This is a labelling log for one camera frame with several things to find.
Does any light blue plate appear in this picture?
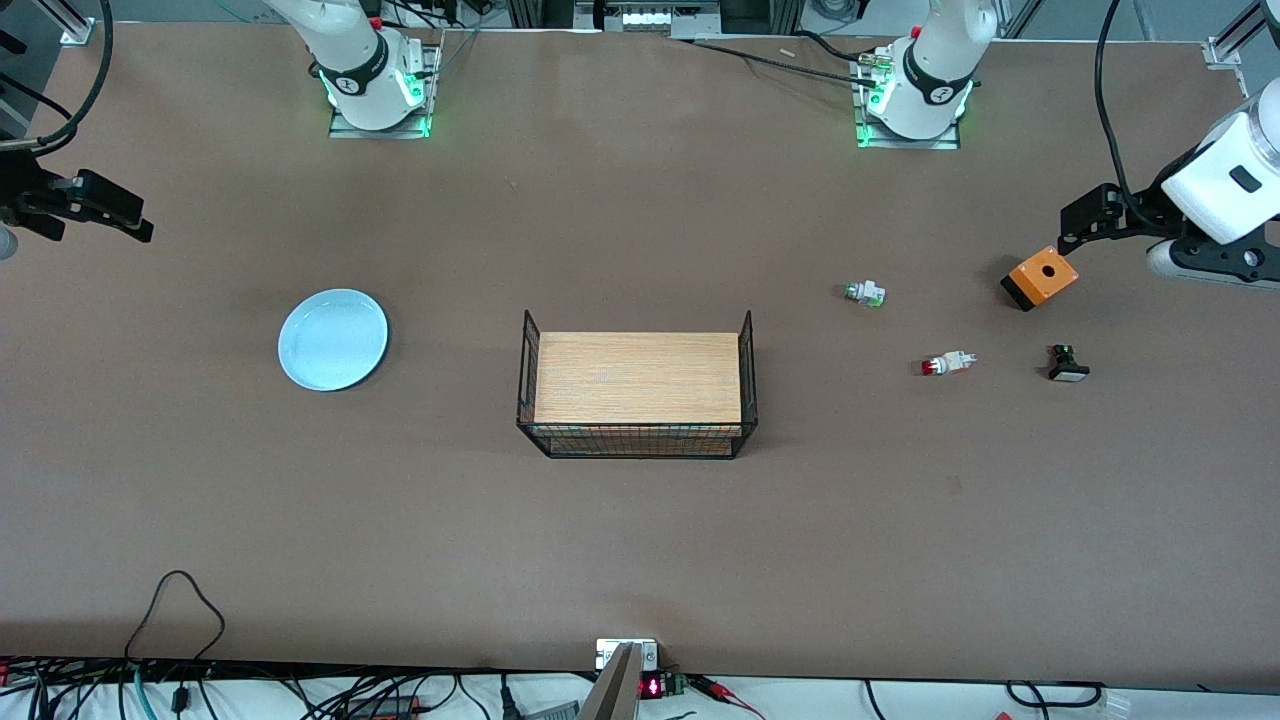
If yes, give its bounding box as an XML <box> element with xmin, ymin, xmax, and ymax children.
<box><xmin>278</xmin><ymin>289</ymin><xmax>390</xmax><ymax>392</ymax></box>

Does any orange button box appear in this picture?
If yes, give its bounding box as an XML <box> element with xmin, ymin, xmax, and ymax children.
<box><xmin>1001</xmin><ymin>246</ymin><xmax>1080</xmax><ymax>312</ymax></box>

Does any white device with lights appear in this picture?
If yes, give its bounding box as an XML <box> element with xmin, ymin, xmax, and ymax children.
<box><xmin>573</xmin><ymin>0</ymin><xmax>723</xmax><ymax>39</ymax></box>

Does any black power adapter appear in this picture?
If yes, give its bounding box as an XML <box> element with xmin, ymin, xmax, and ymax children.
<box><xmin>345</xmin><ymin>693</ymin><xmax>423</xmax><ymax>719</ymax></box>

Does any red clip lead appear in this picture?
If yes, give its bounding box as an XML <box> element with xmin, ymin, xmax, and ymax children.
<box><xmin>690</xmin><ymin>677</ymin><xmax>766</xmax><ymax>720</ymax></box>

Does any white mounting block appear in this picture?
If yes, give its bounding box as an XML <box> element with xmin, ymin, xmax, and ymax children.
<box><xmin>597</xmin><ymin>639</ymin><xmax>659</xmax><ymax>671</ymax></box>

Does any grey metal bar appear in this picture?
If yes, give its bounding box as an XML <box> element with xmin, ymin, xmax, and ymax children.
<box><xmin>578</xmin><ymin>643</ymin><xmax>641</xmax><ymax>720</ymax></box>

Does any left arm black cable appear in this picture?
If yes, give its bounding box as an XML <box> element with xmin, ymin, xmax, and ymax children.
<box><xmin>1095</xmin><ymin>0</ymin><xmax>1166</xmax><ymax>231</ymax></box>

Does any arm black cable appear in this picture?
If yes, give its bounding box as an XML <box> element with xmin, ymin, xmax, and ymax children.
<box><xmin>1095</xmin><ymin>0</ymin><xmax>1166</xmax><ymax>231</ymax></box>
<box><xmin>0</xmin><ymin>0</ymin><xmax>113</xmax><ymax>156</ymax></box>

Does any aluminium frame corner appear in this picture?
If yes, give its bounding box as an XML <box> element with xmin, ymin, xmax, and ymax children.
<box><xmin>40</xmin><ymin>0</ymin><xmax>96</xmax><ymax>47</ymax></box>
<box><xmin>1203</xmin><ymin>0</ymin><xmax>1280</xmax><ymax>71</ymax></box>

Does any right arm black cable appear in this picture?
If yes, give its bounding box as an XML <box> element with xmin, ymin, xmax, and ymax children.
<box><xmin>0</xmin><ymin>0</ymin><xmax>113</xmax><ymax>156</ymax></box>

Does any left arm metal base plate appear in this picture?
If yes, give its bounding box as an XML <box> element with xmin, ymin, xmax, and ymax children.
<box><xmin>853</xmin><ymin>55</ymin><xmax>961</xmax><ymax>151</ymax></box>

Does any short black curved cable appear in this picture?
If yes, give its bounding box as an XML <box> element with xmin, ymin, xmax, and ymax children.
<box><xmin>795</xmin><ymin>30</ymin><xmax>873</xmax><ymax>65</ymax></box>

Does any thin black looped cable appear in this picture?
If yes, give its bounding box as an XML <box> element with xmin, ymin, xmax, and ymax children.
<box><xmin>125</xmin><ymin>570</ymin><xmax>226</xmax><ymax>666</ymax></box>

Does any long black table cable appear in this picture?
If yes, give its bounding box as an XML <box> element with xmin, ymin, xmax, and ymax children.
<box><xmin>690</xmin><ymin>38</ymin><xmax>881</xmax><ymax>86</ymax></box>

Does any black flat loop cable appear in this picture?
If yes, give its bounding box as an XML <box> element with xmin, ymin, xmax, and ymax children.
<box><xmin>1005</xmin><ymin>680</ymin><xmax>1106</xmax><ymax>711</ymax></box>

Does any black wire rack wooden top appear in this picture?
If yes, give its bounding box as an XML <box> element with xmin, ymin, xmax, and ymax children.
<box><xmin>516</xmin><ymin>310</ymin><xmax>759</xmax><ymax>461</ymax></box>

